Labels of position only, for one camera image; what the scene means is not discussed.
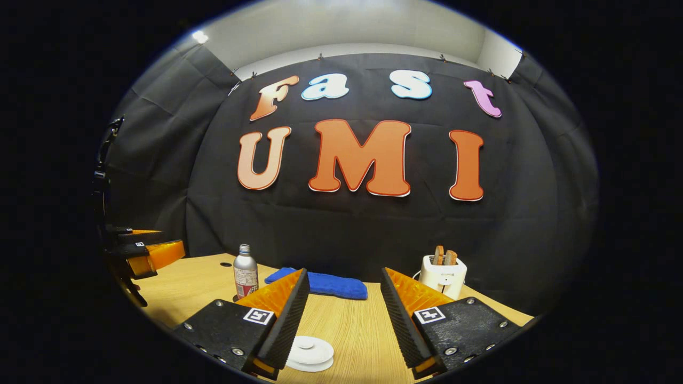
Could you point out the ceiling light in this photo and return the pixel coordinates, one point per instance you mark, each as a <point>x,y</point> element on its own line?
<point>200,37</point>

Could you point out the black backdrop cloth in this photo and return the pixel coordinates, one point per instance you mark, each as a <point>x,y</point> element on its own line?
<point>347,229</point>

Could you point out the white toaster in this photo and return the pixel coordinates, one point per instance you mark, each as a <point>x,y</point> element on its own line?
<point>445,277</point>

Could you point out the silver water bottle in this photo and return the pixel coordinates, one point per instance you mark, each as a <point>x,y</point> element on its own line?
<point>245,272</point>

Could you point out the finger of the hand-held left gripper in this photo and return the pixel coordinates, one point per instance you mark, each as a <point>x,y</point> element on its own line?
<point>125,250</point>
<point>139,237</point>

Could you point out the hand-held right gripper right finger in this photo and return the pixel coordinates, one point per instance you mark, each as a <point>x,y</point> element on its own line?
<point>403,325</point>

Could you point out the white saucer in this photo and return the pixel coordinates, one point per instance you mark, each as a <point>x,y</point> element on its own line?
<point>309,369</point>

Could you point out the white teacup lid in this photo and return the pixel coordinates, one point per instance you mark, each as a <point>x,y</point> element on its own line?
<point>309,349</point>

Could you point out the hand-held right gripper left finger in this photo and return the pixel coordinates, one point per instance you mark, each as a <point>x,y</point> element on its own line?
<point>288,325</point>

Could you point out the toasted bread slice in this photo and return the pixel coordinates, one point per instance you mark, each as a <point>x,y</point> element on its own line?
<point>438,256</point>
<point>451,258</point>

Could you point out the blue folded towel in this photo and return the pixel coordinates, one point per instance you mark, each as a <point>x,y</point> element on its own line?
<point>331,285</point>

